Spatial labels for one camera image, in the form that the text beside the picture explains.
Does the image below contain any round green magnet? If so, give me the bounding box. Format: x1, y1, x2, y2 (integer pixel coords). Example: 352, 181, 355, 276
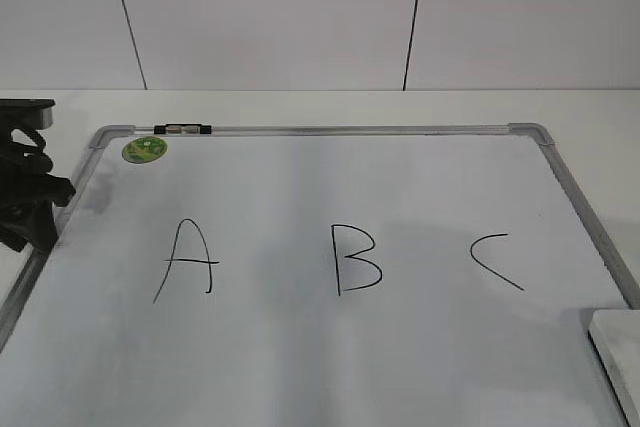
121, 136, 168, 165

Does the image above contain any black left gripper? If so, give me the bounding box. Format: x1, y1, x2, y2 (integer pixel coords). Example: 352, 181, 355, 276
1, 121, 76, 252

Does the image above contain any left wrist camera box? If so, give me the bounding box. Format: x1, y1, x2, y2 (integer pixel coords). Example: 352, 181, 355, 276
0, 98, 56, 130

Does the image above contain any white board eraser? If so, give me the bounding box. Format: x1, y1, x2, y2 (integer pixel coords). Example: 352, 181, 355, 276
588, 309, 640, 427

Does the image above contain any white board with grey frame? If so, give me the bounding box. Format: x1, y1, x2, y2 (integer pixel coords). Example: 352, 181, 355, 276
1, 125, 639, 426

